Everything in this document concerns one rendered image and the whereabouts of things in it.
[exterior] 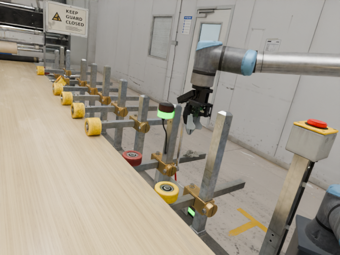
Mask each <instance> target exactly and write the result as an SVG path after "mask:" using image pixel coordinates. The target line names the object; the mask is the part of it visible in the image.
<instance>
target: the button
mask: <svg viewBox="0 0 340 255"><path fill-rule="evenodd" d="M307 123H308V124H309V125H312V126H315V127H318V128H326V127H327V123H325V122H323V121H320V120H316V119H308V121H307Z"/></svg>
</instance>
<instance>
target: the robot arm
mask: <svg viewBox="0 0 340 255"><path fill-rule="evenodd" d="M217 70H219V71H224V72H229V73H235V74H241V75H243V76H250V75H252V73H275V74H293V75H310V76H329V77H340V54H331V53H299V52H266V51H256V50H247V49H241V48H234V47H228V46H223V43H222V42H221V41H212V40H201V41H199V42H198V45H197V49H196V54H195V60H194V65H193V71H192V75H191V80H190V83H191V84H192V88H193V89H195V90H191V91H189V92H187V93H185V94H183V95H181V96H179V97H177V101H178V103H181V104H185V103H186V106H185V107H184V112H183V121H184V124H185V129H186V131H187V134H188V135H190V134H192V133H193V131H194V130H195V129H198V130H200V129H202V124H201V123H200V117H201V116H203V117H210V116H211V111H212V108H213V104H211V103H208V99H209V94H210V93H213V90H212V89H210V87H213V84H214V79H215V75H216V71H217ZM210 108H211V111H210V114H209V110H210ZM190 114H192V115H190ZM305 234H306V235H307V237H308V238H309V239H310V240H311V241H312V242H313V243H314V244H315V245H316V246H318V247H319V248H321V249H322V250H324V251H326V252H328V253H330V254H333V255H340V185H339V184H332V185H330V186H329V187H328V189H327V190H326V193H325V195H324V198H323V200H322V202H321V205H320V207H319V209H318V212H317V214H316V216H315V218H314V219H312V220H311V221H310V222H309V223H307V225H306V227H305Z"/></svg>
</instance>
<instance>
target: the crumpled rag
mask: <svg viewBox="0 0 340 255"><path fill-rule="evenodd" d="M183 155H184V156H185V157H194V156H195V157H199V156H198V154H197V152H196V151H194V152H193V151H192V150H187V151H185V153H183Z"/></svg>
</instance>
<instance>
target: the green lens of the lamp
mask: <svg viewBox="0 0 340 255"><path fill-rule="evenodd" d="M157 116H158V117H161V118H166V119H171V118H172V117H173V113H164V112H161V111H159V110H158V114H157Z"/></svg>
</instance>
